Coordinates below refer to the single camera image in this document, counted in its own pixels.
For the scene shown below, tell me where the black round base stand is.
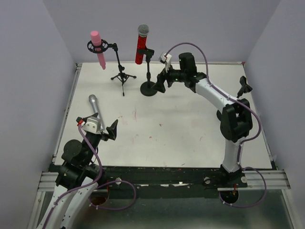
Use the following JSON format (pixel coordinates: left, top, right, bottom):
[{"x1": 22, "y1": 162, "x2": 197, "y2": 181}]
[
  {"x1": 137, "y1": 48, "x2": 157, "y2": 97},
  {"x1": 222, "y1": 76, "x2": 252, "y2": 121}
]

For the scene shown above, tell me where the red glitter microphone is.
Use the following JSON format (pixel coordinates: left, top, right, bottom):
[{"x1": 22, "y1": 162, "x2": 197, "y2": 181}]
[{"x1": 135, "y1": 24, "x2": 149, "y2": 65}]

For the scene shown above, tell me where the black tripod shock mount stand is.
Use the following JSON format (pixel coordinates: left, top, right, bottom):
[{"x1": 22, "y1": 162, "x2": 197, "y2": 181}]
[{"x1": 87, "y1": 39, "x2": 137, "y2": 96}]

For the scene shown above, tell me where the pink microphone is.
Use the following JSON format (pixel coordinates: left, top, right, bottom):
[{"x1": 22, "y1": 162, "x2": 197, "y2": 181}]
[{"x1": 90, "y1": 31, "x2": 106, "y2": 70}]

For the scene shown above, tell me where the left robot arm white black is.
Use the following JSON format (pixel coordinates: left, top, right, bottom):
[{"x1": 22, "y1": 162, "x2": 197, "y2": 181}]
[{"x1": 37, "y1": 117, "x2": 118, "y2": 229}]

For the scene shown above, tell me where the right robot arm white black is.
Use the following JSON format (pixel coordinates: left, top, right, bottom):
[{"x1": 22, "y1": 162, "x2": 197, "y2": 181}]
[{"x1": 152, "y1": 52, "x2": 253, "y2": 176}]

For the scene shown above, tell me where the silver microphone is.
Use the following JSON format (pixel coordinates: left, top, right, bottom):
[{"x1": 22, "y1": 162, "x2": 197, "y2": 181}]
[{"x1": 88, "y1": 94, "x2": 105, "y2": 131}]

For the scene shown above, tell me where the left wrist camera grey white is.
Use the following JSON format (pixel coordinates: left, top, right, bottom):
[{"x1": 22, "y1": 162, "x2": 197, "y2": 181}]
[{"x1": 76, "y1": 116, "x2": 102, "y2": 135}]

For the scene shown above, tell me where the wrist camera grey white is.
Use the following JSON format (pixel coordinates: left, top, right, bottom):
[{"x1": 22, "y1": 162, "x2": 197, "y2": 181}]
[
  {"x1": 76, "y1": 116, "x2": 102, "y2": 135},
  {"x1": 159, "y1": 52, "x2": 172, "y2": 73}
]

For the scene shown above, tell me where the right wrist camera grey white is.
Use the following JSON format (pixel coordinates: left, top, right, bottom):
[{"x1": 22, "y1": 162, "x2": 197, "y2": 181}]
[{"x1": 159, "y1": 52, "x2": 172, "y2": 73}]

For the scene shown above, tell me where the black mounting base plate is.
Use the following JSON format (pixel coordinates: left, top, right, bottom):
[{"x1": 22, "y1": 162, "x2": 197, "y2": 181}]
[{"x1": 97, "y1": 166, "x2": 247, "y2": 199}]

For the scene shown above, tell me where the aluminium rail frame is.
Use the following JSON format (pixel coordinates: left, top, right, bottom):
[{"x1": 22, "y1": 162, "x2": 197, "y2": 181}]
[{"x1": 26, "y1": 62, "x2": 292, "y2": 229}]

